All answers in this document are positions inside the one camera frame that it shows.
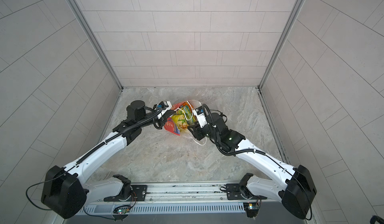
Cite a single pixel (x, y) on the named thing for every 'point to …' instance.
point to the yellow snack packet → (184, 116)
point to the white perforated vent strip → (99, 209)
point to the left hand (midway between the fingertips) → (177, 109)
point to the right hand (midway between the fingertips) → (190, 126)
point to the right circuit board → (252, 209)
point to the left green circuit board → (121, 211)
